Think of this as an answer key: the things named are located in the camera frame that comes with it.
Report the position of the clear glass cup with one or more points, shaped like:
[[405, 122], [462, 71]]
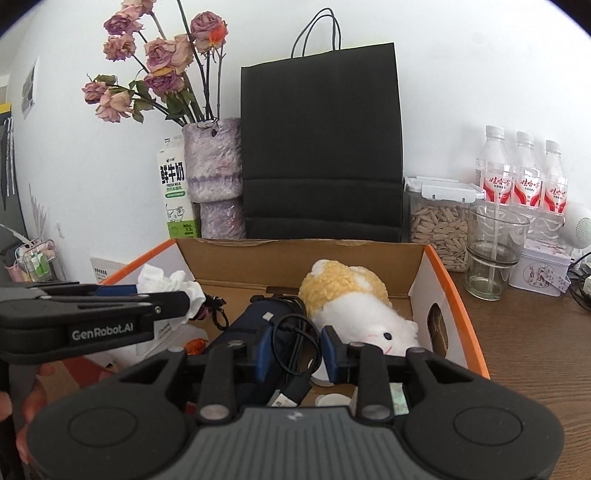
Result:
[[496, 251]]

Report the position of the clear seed container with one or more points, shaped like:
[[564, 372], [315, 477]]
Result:
[[438, 230]]

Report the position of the person's left hand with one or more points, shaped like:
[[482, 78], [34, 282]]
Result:
[[41, 387]]

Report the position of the red cardboard box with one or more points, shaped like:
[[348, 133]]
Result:
[[295, 263]]

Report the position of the dried rose bouquet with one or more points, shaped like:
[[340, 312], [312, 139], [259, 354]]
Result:
[[161, 60]]

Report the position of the white round speaker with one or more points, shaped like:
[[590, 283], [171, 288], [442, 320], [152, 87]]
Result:
[[579, 228]]

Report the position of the pale dried grass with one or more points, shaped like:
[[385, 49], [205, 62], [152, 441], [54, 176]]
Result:
[[39, 212]]

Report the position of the white tin box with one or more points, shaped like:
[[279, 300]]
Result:
[[538, 270]]

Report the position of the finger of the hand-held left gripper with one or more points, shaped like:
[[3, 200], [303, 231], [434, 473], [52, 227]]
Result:
[[171, 304], [120, 290]]

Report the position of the white tissue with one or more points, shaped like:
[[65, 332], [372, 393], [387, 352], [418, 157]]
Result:
[[166, 279]]

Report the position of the white lid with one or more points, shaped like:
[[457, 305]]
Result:
[[334, 400]]

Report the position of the dark blue pouch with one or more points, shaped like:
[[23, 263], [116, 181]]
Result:
[[240, 332]]

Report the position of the green white milk carton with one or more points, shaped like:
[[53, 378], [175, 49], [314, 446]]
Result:
[[178, 194]]

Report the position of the red orange charm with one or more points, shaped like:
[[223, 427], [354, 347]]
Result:
[[196, 347]]

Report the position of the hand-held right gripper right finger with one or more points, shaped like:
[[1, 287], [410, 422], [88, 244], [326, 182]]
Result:
[[331, 355]]

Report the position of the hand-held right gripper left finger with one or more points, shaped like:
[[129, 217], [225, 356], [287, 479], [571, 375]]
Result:
[[265, 353]]

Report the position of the yellow white plush toy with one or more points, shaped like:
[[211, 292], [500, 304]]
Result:
[[341, 295]]

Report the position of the black paper bag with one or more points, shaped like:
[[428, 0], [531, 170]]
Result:
[[321, 138]]

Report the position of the purple white vase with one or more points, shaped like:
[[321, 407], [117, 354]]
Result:
[[214, 170]]

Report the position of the wall poster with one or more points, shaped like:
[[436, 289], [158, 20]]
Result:
[[29, 90]]

